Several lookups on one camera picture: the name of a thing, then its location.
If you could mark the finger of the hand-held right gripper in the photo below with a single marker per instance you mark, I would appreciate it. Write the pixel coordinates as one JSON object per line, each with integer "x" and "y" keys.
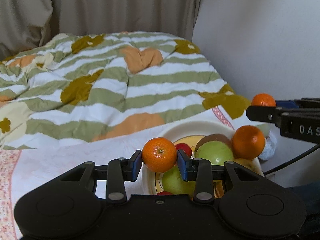
{"x": 262, "y": 115}
{"x": 285, "y": 103}

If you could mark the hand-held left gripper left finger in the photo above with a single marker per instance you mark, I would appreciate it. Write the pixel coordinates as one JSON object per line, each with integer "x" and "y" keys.
{"x": 136, "y": 166}

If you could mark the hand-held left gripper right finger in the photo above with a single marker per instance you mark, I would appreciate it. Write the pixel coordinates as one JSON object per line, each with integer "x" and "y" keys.
{"x": 183, "y": 165}

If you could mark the small mandarin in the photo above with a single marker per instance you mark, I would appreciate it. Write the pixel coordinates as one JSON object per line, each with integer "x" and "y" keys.
{"x": 263, "y": 100}
{"x": 159, "y": 154}

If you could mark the green apple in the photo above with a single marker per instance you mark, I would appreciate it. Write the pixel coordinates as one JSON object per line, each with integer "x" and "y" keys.
{"x": 215, "y": 153}
{"x": 175, "y": 180}

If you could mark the large orange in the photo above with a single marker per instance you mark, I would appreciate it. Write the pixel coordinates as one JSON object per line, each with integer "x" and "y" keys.
{"x": 248, "y": 142}

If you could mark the cream oval bowl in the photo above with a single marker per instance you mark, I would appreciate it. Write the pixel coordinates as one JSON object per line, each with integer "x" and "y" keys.
{"x": 175, "y": 132}

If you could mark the small red fruit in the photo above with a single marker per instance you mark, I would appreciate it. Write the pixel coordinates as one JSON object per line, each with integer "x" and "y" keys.
{"x": 163, "y": 193}
{"x": 186, "y": 150}

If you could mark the white plastic bag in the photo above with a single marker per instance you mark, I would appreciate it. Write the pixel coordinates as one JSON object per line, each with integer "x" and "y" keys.
{"x": 268, "y": 147}

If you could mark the brown kiwi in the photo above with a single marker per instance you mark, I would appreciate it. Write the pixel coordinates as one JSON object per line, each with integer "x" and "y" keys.
{"x": 215, "y": 138}

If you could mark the pink floral towel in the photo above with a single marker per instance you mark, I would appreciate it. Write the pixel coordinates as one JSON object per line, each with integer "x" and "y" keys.
{"x": 62, "y": 160}

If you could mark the dark cloth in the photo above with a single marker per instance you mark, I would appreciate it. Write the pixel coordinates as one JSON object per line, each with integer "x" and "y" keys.
{"x": 308, "y": 205}

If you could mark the striped floral blanket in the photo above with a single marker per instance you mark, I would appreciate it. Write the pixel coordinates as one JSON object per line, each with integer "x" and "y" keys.
{"x": 100, "y": 85}

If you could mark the beige curtain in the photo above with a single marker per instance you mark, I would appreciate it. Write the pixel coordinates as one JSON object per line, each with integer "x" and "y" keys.
{"x": 100, "y": 7}

